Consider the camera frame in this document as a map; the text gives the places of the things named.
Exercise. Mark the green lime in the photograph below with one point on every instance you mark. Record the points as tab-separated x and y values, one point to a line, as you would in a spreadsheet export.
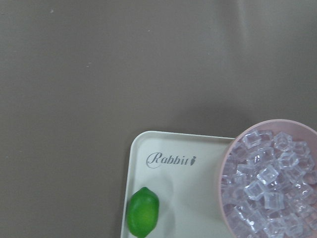
142	212

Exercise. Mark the pink bowl of ice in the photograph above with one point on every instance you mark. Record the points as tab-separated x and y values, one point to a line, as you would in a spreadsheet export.
268	181

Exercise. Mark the cream plastic tray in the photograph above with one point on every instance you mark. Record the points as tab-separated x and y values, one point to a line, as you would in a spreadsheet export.
183	171

